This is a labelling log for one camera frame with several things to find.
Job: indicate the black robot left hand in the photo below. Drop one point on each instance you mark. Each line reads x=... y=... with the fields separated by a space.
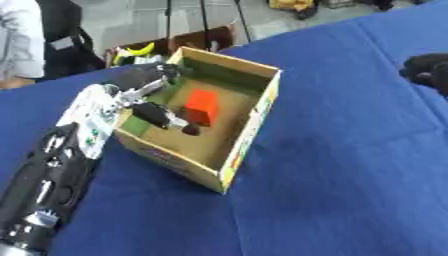
x=153 y=113

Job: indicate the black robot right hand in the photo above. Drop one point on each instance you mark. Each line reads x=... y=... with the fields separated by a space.
x=430 y=70

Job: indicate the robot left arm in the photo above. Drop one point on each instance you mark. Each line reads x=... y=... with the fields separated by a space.
x=52 y=166

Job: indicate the tan cardboard box green inside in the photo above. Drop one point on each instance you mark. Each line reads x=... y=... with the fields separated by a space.
x=204 y=133

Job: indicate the brown cardboard box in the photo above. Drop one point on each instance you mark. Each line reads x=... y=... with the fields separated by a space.
x=175 y=43

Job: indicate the orange block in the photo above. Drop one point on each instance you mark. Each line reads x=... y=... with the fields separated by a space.
x=202 y=106

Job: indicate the yellow toy banana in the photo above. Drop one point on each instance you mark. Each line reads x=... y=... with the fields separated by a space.
x=140 y=50

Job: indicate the black tripod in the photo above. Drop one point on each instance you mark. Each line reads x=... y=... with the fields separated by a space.
x=204 y=20

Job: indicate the person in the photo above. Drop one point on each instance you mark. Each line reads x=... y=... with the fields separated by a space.
x=35 y=36

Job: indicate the yellow bag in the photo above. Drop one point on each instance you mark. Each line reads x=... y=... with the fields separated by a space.
x=294 y=6

